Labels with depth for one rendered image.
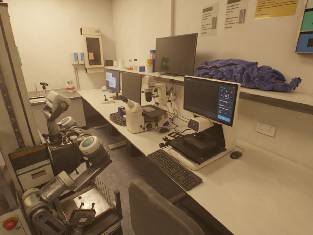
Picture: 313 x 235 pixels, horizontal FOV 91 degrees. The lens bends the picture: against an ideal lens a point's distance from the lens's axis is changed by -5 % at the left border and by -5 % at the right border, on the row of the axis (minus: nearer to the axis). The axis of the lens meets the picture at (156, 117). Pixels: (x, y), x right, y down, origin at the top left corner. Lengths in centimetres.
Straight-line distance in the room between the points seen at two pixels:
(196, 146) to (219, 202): 37
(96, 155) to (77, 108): 261
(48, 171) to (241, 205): 109
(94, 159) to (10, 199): 42
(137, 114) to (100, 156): 68
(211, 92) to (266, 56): 69
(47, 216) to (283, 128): 163
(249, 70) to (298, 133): 58
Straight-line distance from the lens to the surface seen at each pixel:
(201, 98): 120
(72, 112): 359
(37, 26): 406
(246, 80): 136
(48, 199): 107
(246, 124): 165
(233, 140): 142
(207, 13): 206
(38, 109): 354
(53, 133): 117
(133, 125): 162
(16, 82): 102
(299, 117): 149
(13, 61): 102
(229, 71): 143
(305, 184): 140
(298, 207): 120
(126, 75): 228
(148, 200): 71
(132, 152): 260
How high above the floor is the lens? 148
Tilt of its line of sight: 21 degrees down
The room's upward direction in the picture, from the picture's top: straight up
